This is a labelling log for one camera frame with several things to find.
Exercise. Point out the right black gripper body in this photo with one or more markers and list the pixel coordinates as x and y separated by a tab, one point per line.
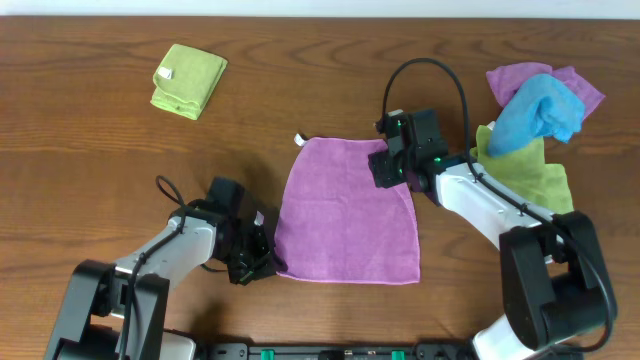
382	170

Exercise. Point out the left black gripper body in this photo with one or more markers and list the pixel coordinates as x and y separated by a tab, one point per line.
257	257

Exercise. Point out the purple cloth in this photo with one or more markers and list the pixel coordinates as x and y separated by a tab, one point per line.
505	81
336	226

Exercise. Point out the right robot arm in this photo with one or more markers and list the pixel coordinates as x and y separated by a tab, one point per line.
556	291

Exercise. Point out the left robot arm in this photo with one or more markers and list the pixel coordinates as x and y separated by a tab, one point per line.
117	310

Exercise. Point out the crumpled green cloth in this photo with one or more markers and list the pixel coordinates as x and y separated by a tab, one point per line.
526	173

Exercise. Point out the purple cloth under blue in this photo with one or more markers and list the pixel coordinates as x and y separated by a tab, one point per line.
505	81

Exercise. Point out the folded green cloth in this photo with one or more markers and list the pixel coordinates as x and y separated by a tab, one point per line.
185	80

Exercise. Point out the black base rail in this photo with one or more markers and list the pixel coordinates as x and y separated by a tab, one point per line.
421	351

